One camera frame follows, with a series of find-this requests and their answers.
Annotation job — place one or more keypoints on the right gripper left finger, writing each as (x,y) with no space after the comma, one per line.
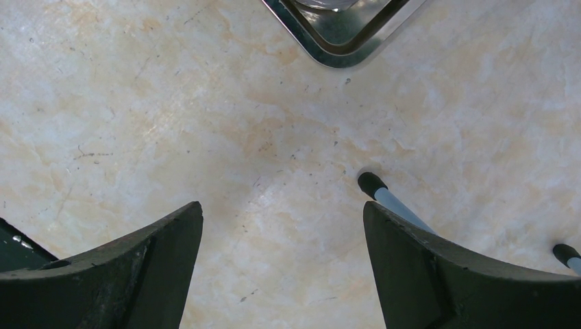
(140,280)

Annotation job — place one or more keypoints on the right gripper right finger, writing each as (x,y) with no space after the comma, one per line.
(426,281)

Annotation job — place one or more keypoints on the silver metal tray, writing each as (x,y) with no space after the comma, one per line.
(344,38)

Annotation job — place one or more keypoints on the blue perforated stand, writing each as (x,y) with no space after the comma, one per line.
(373,186)

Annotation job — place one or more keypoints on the lilac ribbed mug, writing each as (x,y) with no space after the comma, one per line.
(332,5)

